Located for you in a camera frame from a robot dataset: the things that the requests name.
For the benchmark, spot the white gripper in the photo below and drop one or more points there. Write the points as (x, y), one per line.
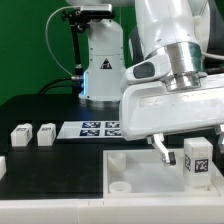
(149, 109)

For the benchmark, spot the white square tabletop part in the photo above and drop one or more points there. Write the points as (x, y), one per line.
(141, 173)

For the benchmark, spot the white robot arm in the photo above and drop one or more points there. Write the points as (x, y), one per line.
(146, 56)

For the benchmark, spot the white L-shaped obstacle fence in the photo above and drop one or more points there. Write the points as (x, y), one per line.
(126, 200)

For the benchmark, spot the white marker plate with tags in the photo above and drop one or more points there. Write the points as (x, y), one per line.
(89, 129)

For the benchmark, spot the white block at left edge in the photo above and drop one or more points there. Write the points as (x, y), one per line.
(3, 168)

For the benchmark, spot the black camera on stand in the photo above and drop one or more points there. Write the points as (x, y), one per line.
(79, 20)

